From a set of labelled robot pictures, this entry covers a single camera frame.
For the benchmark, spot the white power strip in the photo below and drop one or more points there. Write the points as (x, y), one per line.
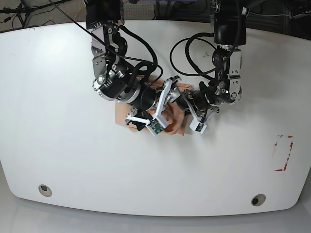
(300, 12)

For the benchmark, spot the left table grommet hole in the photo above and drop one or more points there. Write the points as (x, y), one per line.
(45, 190)

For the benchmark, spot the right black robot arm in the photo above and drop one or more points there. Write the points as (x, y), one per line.
(112, 70)

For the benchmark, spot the right table grommet hole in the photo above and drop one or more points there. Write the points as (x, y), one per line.
(258, 200)

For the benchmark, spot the black tripod stand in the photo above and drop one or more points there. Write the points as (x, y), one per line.
(23, 11)

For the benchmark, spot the table grommet hole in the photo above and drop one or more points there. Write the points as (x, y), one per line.
(258, 200)
(45, 190)

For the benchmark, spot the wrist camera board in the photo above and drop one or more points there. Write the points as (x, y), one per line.
(197, 126)
(155, 127)

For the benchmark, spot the red tape rectangle marking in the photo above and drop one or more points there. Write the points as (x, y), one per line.
(281, 152)

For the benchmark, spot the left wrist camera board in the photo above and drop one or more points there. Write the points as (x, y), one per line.
(197, 126)

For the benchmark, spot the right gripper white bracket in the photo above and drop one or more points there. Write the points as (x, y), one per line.
(148, 102)

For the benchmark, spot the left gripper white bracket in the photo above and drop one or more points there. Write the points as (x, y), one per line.
(200, 104)

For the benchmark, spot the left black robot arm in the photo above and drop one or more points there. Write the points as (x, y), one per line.
(224, 86)

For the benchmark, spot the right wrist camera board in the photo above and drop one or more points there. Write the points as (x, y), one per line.
(155, 127)

